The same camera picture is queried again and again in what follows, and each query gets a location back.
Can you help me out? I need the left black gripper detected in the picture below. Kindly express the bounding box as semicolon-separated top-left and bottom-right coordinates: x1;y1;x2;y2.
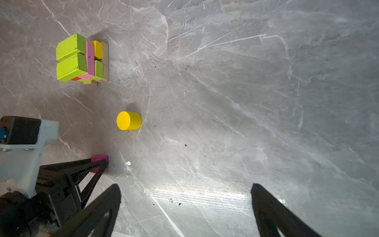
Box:
1;159;109;237

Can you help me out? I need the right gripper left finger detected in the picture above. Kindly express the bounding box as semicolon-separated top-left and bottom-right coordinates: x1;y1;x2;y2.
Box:
53;184;121;237

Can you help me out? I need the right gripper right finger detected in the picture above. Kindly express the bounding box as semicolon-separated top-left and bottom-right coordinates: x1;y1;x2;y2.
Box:
251;183;320;237

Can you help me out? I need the magenta small cube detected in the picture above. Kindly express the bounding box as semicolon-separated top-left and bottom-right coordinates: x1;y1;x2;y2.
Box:
90;154;109;173

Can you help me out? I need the yellow cylinder block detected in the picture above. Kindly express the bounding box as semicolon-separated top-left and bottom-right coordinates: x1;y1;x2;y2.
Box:
116;111;142;130

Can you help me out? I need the natural wood block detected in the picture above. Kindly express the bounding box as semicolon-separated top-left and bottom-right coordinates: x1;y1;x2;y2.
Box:
96;41;109;83
83;81;98;86

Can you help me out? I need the lime green block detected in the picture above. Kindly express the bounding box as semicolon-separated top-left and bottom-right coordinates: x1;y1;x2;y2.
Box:
79;60;104;82
56;53;87;82
56;33;86;62

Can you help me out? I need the lime green block front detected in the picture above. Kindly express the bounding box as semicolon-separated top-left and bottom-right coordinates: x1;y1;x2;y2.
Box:
56;53;87;82

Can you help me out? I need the pink rectangular block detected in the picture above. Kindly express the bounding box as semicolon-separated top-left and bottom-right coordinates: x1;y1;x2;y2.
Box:
79;41;95;80

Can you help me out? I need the yellow rectangular block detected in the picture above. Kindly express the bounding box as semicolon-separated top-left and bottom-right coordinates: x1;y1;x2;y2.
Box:
91;40;103;60

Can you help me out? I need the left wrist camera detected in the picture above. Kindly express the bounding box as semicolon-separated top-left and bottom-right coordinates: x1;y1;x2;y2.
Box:
1;116;59;198

